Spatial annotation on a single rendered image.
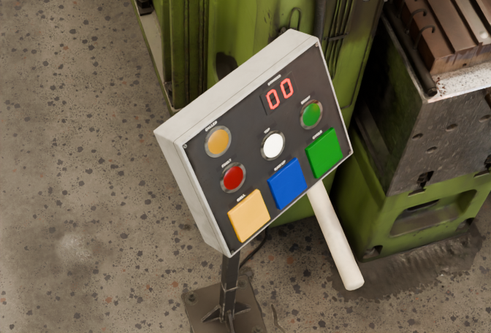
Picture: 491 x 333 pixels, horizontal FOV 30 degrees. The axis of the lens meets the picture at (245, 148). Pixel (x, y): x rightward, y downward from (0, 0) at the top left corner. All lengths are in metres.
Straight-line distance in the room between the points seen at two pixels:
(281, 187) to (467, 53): 0.54
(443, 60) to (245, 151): 0.56
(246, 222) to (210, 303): 1.02
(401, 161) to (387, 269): 0.66
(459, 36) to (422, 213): 0.84
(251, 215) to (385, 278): 1.14
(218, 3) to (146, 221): 0.75
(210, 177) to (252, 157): 0.10
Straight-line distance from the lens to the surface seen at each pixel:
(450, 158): 2.31
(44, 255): 2.79
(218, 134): 1.58
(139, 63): 3.10
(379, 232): 2.60
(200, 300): 2.69
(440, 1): 2.06
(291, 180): 1.73
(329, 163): 1.78
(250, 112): 1.62
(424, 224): 2.71
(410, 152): 2.18
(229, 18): 2.47
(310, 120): 1.72
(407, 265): 2.81
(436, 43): 2.00
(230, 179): 1.63
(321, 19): 1.90
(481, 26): 2.05
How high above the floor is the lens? 2.53
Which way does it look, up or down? 60 degrees down
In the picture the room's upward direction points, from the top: 6 degrees clockwise
